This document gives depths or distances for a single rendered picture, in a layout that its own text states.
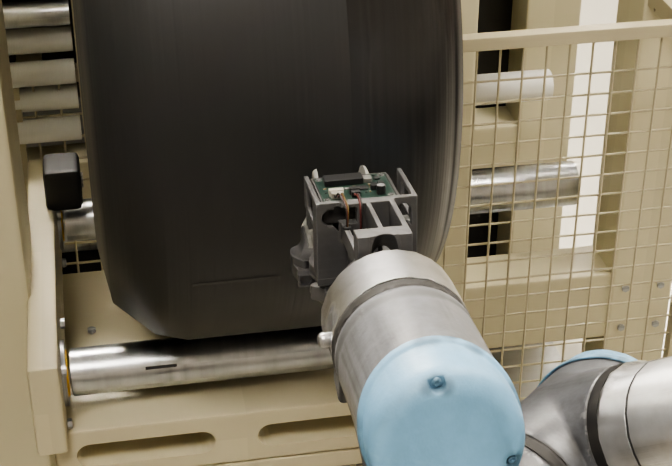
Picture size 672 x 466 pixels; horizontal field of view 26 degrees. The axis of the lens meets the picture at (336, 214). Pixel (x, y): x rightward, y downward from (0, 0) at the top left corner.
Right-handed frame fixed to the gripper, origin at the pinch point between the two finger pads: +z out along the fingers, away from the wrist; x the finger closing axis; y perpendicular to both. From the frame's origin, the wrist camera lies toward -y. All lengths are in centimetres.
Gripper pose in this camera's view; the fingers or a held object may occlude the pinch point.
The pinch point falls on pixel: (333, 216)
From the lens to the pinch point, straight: 113.6
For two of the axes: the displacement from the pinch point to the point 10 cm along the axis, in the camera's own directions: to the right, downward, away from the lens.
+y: -0.2, -9.1, -4.0
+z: -1.8, -3.9, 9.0
